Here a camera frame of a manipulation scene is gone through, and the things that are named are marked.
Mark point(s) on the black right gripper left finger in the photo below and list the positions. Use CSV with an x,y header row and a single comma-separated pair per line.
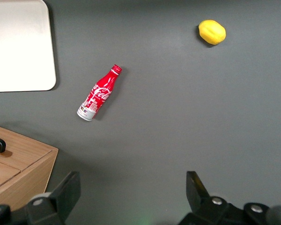
x,y
58,201

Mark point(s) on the beige plastic tray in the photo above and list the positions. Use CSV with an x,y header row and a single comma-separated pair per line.
x,y
18,44

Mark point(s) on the wooden drawer cabinet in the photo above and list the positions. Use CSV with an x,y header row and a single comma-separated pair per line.
x,y
30,161

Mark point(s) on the yellow lemon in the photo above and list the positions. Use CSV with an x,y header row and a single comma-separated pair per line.
x,y
212,32

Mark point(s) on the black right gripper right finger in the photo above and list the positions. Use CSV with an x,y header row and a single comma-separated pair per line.
x,y
201,204

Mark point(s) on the red coca-cola bottle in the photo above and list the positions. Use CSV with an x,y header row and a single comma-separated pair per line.
x,y
97,96

